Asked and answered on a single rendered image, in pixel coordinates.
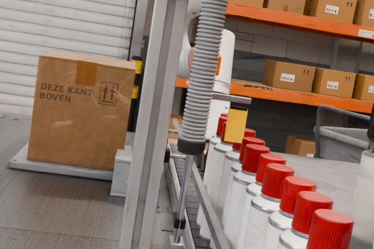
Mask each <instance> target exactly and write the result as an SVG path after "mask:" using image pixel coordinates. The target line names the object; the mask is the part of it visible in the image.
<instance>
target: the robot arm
mask: <svg viewBox="0 0 374 249"><path fill-rule="evenodd" d="M201 1H202V0H189V3H188V9H187V14H186V21H185V28H184V34H183V41H182V46H181V53H180V59H179V66H178V73H177V77H179V78H182V79H189V77H191V75H190V73H192V72H191V71H190V70H189V63H190V56H191V52H192V51H194V49H196V48H195V47H191V46H190V44H189V40H188V26H189V23H190V21H191V20H192V19H193V18H195V17H197V16H199V13H201V11H200V9H201V8H202V7H201V4H202V2H201ZM222 33H223V35H222V36H221V37H222V39H221V42H222V43H220V45H221V47H219V49H220V51H219V52H218V53H220V56H221V57H222V60H221V64H220V71H219V75H218V76H214V77H215V79H214V81H215V83H213V85H214V87H213V89H214V90H213V91H212V92H214V93H221V94H228V95H229V93H230V82H231V76H232V65H233V54H234V44H235V35H234V34H233V33H232V32H231V31H229V30H226V29H223V31H222ZM210 104H211V107H210V111H209V112H210V114H209V115H208V116H209V118H208V123H207V124H208V126H207V127H206V128H207V130H206V134H205V135H206V137H205V142H209V143H210V139H212V135H213V134H215V133H216V131H217V126H218V120H219V117H220V114H221V113H228V111H229V106H230V102H228V101H221V100H216V99H211V103H210ZM208 149H209V145H208ZM207 156H208V150H207V152H206V153H205V154H204V152H203V154H202V155H200V156H198V158H197V164H196V167H197V168H198V169H199V171H198V172H203V173H205V166H206V160H207Z"/></svg>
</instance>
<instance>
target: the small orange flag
mask: <svg viewBox="0 0 374 249"><path fill-rule="evenodd" d="M247 114H248V106H242V105H238V104H230V106H229V111H228V118H227V125H226V129H225V136H224V141H227V142H235V143H242V139H243V138H244V131H245V124H246V120H247Z"/></svg>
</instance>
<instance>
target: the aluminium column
mask: <svg viewBox="0 0 374 249"><path fill-rule="evenodd" d="M188 3H189V0H155V4H154V11H153V15H152V23H151V30H150V38H149V45H148V49H147V57H146V64H145V72H144V79H143V83H142V91H141V98H140V105H139V113H138V118H137V125H136V132H135V140H134V147H133V152H132V159H131V166H130V174H129V181H128V185H127V193H126V201H125V208H124V215H123V220H122V227H121V235H120V242H119V249H150V246H151V239H152V232H153V228H154V221H155V214H156V207H157V202H158V195H159V188H160V181H161V174H162V170H163V163H164V156H165V149H166V142H167V138H168V131H169V124H170V117H171V110H172V106H173V99H174V92H175V85H176V78H177V73H178V66H179V59H180V53H181V46H182V41H183V34H184V28H185V21H186V14H187V9H188Z"/></svg>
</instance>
